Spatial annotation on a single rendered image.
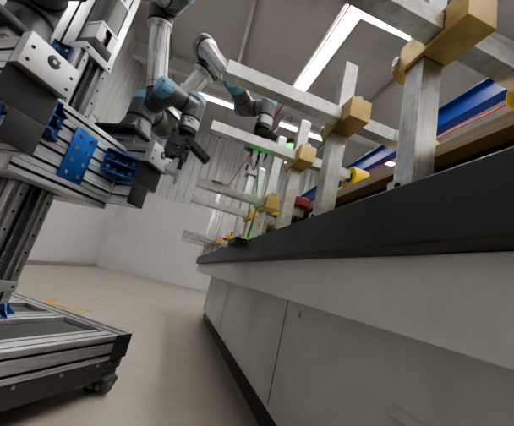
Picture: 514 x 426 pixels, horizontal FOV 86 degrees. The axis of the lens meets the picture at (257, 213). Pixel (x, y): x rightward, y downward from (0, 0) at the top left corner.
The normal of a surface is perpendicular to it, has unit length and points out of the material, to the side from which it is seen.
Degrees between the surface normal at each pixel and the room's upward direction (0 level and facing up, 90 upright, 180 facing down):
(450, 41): 180
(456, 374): 90
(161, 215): 90
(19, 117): 90
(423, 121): 90
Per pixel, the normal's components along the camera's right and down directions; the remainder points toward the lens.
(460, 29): -0.23, 0.94
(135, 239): 0.24, -0.18
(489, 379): -0.93, -0.29
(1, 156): -0.26, -0.30
